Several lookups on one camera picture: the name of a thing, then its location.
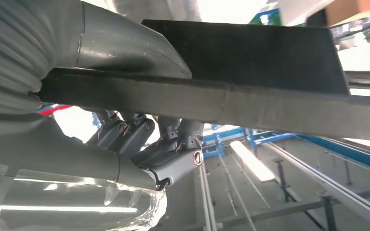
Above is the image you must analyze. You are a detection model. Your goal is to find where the long ceiling light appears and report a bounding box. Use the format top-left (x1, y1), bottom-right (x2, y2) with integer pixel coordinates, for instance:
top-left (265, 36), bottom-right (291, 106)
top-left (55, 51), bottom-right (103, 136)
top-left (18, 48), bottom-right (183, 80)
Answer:
top-left (229, 140), bottom-right (276, 183)

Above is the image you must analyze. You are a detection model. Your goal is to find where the brown cardboard box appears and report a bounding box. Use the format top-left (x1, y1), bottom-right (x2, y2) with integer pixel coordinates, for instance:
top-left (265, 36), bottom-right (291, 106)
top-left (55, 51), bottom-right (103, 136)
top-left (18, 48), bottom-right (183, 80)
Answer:
top-left (325, 0), bottom-right (370, 28)

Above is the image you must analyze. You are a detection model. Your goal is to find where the blue metal shelf rack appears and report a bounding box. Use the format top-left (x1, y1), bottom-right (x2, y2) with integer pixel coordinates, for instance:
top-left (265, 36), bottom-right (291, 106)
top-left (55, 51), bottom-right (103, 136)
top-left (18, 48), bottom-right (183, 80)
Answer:
top-left (201, 125), bottom-right (370, 175)

